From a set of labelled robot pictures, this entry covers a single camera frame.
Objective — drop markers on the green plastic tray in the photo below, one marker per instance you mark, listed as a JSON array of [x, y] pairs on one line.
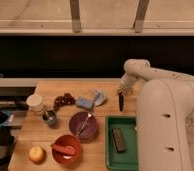
[[128, 160]]

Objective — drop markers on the yellow apple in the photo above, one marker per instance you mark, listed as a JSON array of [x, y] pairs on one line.
[[36, 154]]

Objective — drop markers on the silver fork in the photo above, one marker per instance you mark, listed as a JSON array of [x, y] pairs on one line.
[[89, 115]]

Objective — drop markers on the red bowl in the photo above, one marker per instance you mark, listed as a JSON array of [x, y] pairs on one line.
[[67, 140]]

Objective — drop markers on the light blue crumpled cloth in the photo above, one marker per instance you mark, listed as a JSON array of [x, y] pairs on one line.
[[99, 97]]

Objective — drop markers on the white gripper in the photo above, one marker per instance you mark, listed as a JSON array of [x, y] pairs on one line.
[[126, 85]]

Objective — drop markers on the window frame post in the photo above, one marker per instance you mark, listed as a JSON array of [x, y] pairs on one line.
[[75, 16], [140, 15]]

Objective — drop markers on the white cup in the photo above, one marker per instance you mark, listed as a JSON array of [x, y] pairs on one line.
[[35, 102]]

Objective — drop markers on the red sausage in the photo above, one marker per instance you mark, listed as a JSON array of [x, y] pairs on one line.
[[67, 150]]

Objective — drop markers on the small metal cup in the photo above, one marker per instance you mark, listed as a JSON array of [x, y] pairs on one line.
[[50, 117]]

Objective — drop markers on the dark brown rectangular block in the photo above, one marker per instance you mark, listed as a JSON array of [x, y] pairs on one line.
[[118, 140]]

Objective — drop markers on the right window frame post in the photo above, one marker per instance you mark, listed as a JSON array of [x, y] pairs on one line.
[[140, 15]]

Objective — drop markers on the left window frame post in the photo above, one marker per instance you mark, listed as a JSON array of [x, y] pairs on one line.
[[75, 16]]

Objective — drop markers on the bunch of dark grapes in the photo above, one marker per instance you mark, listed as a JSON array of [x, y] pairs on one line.
[[60, 101]]

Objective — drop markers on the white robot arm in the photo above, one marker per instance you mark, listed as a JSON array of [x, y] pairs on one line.
[[165, 100]]

